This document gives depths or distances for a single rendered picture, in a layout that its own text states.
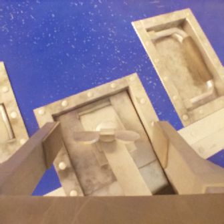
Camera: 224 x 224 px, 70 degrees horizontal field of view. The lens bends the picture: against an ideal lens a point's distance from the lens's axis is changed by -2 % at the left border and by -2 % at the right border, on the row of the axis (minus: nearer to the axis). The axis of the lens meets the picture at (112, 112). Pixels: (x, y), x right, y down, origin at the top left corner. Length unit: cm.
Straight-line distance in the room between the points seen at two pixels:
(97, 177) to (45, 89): 12
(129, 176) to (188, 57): 20
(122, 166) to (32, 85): 13
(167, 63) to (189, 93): 5
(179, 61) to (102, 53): 12
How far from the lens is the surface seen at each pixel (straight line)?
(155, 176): 22
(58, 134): 16
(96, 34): 23
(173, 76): 25
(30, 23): 24
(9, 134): 21
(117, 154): 17
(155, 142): 16
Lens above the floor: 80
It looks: 13 degrees down
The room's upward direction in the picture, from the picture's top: 112 degrees counter-clockwise
